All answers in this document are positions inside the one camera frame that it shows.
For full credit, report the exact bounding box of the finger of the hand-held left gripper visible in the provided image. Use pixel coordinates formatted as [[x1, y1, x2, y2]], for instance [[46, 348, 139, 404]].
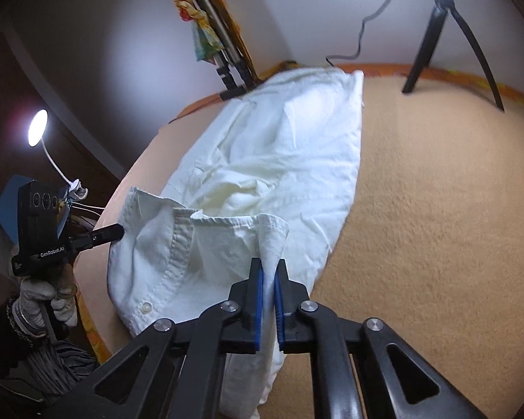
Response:
[[70, 223, 125, 249]]

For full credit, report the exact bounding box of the peach blanket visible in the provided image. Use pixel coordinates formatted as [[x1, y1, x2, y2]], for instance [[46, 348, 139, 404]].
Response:
[[74, 67, 524, 419]]

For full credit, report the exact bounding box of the orange cloth strip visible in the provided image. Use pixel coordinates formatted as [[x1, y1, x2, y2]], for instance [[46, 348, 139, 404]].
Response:
[[201, 0, 263, 84]]

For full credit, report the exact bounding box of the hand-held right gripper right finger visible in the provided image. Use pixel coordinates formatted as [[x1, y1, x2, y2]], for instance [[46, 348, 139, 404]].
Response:
[[274, 259, 490, 419]]

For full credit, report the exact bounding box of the dark beaded bracelet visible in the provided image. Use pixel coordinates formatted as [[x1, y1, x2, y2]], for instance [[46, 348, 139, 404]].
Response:
[[5, 296, 50, 351]]

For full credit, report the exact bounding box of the colourful patterned cloth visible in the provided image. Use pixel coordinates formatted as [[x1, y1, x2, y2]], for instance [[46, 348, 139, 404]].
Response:
[[170, 0, 226, 64]]

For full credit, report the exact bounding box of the white button shirt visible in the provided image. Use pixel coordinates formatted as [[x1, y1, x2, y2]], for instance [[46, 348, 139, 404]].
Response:
[[107, 70, 365, 412]]

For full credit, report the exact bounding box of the white cable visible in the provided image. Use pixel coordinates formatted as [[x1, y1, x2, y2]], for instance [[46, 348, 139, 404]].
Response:
[[72, 201, 108, 221]]

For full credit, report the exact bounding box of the folded silver tripod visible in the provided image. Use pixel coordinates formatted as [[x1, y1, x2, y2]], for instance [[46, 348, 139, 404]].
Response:
[[188, 0, 259, 99]]

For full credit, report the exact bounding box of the person's grey striped clothing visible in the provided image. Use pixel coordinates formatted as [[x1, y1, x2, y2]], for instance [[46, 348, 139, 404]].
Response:
[[9, 340, 100, 403]]

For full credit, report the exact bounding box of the black ring light tripod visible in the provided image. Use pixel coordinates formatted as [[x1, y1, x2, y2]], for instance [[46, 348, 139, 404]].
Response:
[[402, 0, 506, 113]]

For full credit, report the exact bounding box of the white gooseneck clip lamp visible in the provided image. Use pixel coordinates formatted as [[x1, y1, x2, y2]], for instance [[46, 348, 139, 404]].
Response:
[[27, 109, 89, 204]]

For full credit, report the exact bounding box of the person's left hand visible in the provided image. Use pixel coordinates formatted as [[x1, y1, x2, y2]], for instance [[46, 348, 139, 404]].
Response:
[[9, 244, 78, 337]]

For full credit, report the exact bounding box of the black ring light cable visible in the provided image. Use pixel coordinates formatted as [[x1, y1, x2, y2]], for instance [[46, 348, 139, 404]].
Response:
[[325, 0, 413, 69]]

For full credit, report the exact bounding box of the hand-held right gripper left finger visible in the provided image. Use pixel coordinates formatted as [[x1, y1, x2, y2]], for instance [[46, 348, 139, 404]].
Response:
[[39, 257, 265, 419]]

